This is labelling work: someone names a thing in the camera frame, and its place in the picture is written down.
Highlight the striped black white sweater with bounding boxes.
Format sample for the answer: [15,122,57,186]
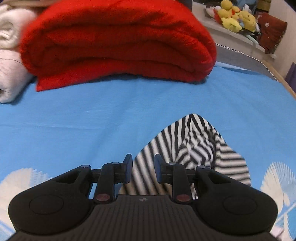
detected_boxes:
[119,113,251,195]

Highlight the cream rolled blanket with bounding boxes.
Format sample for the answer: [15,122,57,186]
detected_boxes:
[1,4,37,103]

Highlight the yellow plush toys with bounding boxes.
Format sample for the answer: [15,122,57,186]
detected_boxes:
[205,1,260,35]

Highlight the red folded blanket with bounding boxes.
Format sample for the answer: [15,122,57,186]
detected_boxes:
[20,1,217,91]

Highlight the blue white patterned bedsheet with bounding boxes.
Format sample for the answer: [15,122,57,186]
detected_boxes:
[1,63,295,240]

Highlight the purple box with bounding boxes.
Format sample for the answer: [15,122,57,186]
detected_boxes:
[285,62,296,92]

